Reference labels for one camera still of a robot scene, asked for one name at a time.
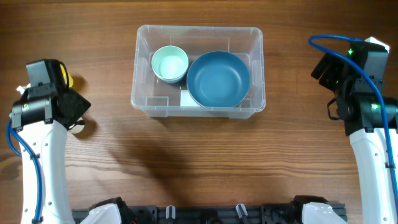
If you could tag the light blue bowl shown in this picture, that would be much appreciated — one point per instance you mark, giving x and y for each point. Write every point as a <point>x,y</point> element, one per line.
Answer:
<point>173,80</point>

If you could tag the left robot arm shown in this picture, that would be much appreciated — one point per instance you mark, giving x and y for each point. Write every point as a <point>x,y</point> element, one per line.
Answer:
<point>39,121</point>

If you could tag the clear plastic storage bin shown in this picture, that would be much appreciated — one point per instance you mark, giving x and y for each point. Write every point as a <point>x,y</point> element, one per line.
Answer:
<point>157,98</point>

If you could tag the cream cup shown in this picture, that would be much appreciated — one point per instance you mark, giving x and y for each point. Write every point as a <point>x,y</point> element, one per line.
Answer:
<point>78,126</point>

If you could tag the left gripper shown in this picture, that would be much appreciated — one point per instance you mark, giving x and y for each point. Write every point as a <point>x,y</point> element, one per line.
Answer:
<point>81,104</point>

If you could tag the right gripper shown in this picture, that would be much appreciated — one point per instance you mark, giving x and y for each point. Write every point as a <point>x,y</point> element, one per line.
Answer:
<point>324,70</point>

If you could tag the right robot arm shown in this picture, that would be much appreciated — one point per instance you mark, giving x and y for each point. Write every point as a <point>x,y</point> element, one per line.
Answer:
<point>370,120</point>

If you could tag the yellow cup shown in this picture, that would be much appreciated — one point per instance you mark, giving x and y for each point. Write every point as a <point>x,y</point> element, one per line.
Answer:
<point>67,77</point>

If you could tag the mint green bowl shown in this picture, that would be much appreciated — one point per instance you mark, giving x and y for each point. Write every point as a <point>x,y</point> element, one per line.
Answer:
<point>170,62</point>

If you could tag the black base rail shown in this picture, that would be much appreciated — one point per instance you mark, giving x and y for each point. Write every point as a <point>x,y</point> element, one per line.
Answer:
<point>265,213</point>

